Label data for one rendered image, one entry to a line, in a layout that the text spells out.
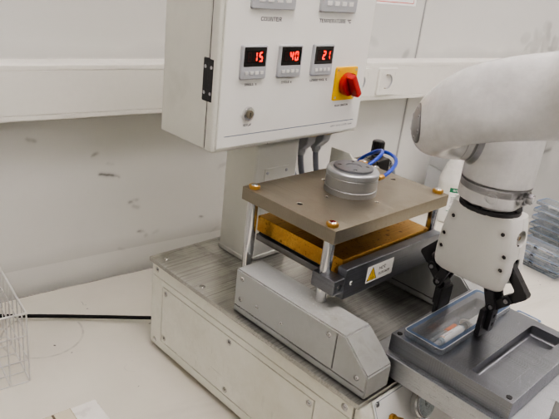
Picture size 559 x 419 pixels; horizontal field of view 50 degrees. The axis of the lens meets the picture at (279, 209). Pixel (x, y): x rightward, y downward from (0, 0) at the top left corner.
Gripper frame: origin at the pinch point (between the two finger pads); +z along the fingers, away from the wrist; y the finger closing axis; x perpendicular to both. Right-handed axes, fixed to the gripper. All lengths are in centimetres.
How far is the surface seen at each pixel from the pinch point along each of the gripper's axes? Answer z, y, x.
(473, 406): 4.5, -8.8, 10.8
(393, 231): -4.5, 15.1, -3.9
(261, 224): -3.4, 29.1, 10.2
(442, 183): 11, 47, -76
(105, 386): 26, 42, 29
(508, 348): 3.2, -6.4, -2.0
